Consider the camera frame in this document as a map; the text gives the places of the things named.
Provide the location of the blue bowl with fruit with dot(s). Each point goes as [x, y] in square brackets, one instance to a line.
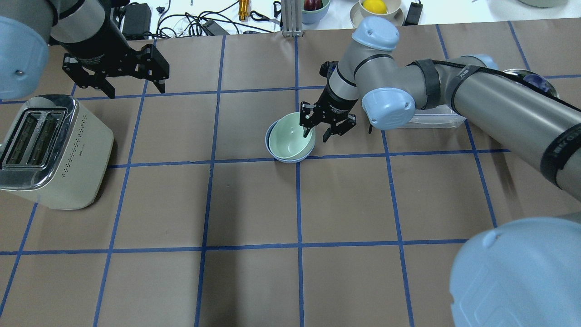
[314, 11]

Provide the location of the black power adapter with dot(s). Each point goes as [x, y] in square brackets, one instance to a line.
[414, 13]

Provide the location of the yellow screwdriver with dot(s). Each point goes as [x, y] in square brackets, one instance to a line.
[243, 11]

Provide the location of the lemon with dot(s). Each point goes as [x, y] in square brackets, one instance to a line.
[375, 6]

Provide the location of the green bowl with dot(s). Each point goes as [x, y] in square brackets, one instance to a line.
[290, 134]

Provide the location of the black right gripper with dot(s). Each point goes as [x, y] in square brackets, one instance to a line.
[335, 101]

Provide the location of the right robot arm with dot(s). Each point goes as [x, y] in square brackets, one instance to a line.
[525, 273]

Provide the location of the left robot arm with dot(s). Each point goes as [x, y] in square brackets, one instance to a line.
[27, 26]

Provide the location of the clear plastic container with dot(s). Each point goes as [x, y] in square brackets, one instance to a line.
[440, 117]

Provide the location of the cream bowl on saucer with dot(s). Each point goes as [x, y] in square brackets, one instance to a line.
[395, 13]

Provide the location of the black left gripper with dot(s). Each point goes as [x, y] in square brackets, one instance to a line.
[100, 47]

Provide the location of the black scissors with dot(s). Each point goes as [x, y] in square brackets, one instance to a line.
[256, 16]

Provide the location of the aluminium frame post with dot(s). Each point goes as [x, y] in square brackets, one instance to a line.
[291, 14]

